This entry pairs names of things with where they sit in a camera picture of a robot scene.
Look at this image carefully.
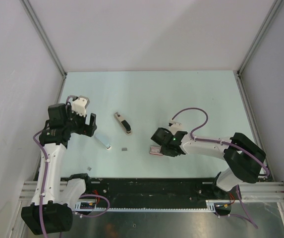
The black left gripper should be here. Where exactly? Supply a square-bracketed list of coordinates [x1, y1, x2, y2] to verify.
[64, 105, 96, 137]

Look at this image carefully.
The beige black stapler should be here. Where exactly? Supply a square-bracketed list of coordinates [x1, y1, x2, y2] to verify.
[114, 112, 132, 135]

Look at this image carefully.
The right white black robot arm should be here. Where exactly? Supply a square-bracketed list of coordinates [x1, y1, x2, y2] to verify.
[151, 127, 270, 199]

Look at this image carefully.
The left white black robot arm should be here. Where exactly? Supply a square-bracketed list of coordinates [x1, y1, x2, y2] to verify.
[21, 97, 97, 236]

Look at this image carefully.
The light blue stapler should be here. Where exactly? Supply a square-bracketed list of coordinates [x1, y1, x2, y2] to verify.
[94, 133, 112, 150]

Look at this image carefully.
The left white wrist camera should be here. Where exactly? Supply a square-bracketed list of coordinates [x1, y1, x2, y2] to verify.
[71, 96, 90, 117]

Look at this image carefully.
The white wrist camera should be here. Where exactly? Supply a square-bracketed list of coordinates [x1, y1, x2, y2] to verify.
[71, 96, 90, 117]
[169, 119, 183, 135]

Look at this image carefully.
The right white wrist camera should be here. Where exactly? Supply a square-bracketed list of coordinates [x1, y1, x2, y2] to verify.
[169, 119, 183, 135]

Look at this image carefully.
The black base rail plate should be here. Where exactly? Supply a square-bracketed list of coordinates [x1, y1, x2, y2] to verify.
[64, 177, 241, 209]

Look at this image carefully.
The white slotted cable duct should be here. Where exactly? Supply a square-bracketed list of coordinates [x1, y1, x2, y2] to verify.
[74, 199, 218, 214]

